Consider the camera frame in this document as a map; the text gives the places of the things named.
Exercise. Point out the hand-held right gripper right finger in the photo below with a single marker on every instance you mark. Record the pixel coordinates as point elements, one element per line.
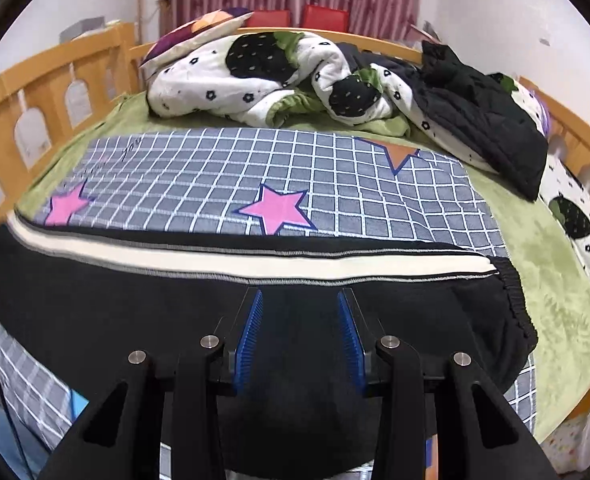
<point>351,340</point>

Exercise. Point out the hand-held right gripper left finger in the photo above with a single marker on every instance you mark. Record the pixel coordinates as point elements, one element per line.
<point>249,340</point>

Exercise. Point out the black pants with white stripe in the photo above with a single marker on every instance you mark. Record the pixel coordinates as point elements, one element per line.
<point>125,320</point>

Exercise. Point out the grey grid star bed sheet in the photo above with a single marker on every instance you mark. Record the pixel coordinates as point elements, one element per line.
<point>200,175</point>

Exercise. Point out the green fleece blanket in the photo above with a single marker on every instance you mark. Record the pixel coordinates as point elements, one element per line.
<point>550,280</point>

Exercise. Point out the black quilted jacket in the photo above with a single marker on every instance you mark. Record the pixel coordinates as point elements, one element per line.
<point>475,120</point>

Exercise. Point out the white floral quilt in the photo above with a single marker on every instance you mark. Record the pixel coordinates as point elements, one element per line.
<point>200,75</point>

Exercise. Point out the purple cloth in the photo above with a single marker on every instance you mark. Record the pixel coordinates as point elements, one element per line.
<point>545,115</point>

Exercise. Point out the colourful patchwork pillow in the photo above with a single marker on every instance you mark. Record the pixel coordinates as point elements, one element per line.
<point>195,35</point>

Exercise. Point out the wooden rack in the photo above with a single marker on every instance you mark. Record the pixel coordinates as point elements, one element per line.
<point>140,15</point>

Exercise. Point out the grey box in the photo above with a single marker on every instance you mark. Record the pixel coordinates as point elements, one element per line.
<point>82,29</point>

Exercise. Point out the wooden bed frame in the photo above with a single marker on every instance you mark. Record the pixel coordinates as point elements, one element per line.
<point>40,67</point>

